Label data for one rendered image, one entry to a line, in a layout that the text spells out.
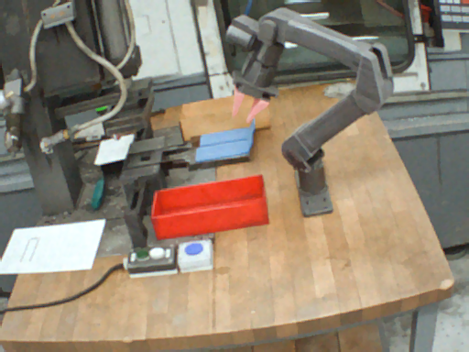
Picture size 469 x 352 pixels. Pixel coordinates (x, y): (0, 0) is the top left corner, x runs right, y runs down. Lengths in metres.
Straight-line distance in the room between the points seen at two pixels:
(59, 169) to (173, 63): 0.73
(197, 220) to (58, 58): 0.52
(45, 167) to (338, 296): 0.84
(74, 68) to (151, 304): 0.60
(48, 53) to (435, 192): 1.60
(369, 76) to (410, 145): 1.10
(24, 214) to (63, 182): 1.00
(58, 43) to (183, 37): 0.76
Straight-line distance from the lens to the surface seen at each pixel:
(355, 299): 1.15
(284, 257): 1.29
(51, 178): 1.62
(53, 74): 1.50
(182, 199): 1.50
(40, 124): 1.56
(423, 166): 2.35
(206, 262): 1.29
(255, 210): 1.38
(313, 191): 1.44
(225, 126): 1.81
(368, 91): 1.23
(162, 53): 2.16
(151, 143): 1.68
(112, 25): 1.46
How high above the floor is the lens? 1.66
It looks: 28 degrees down
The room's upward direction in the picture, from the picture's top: 11 degrees counter-clockwise
